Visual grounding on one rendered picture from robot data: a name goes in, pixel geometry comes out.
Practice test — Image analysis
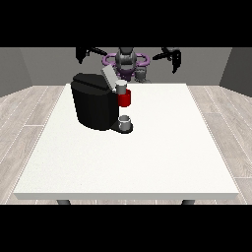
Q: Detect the small grey coffee pod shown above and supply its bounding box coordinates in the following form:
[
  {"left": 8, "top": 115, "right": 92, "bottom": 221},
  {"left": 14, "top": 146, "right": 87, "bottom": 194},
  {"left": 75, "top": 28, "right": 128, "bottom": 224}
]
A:
[{"left": 115, "top": 79, "right": 128, "bottom": 95}]

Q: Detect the small grey cup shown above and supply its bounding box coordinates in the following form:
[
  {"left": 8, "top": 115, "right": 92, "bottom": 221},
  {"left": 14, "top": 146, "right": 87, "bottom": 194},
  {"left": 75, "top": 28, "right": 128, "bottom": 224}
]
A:
[{"left": 117, "top": 114, "right": 133, "bottom": 132}]

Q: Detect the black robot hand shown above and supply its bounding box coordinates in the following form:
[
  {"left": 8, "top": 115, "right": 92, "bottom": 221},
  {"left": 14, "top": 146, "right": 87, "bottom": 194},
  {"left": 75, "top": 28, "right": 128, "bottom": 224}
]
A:
[
  {"left": 152, "top": 47, "right": 182, "bottom": 75},
  {"left": 75, "top": 47, "right": 109, "bottom": 65}
]

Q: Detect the black coffee machine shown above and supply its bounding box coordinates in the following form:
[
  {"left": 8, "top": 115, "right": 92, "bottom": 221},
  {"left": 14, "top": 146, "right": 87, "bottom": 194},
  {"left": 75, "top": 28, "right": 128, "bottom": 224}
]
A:
[{"left": 70, "top": 72, "right": 134, "bottom": 135}]

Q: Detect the red pod holder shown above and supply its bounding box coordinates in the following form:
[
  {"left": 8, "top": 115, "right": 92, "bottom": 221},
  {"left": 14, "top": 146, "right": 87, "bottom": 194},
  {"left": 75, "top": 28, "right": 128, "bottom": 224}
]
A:
[{"left": 116, "top": 89, "right": 132, "bottom": 108}]

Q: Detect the pale grey machine lid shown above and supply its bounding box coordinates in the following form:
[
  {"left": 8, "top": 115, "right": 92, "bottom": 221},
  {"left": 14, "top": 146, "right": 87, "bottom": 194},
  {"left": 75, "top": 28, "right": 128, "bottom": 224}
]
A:
[{"left": 100, "top": 64, "right": 119, "bottom": 91}]

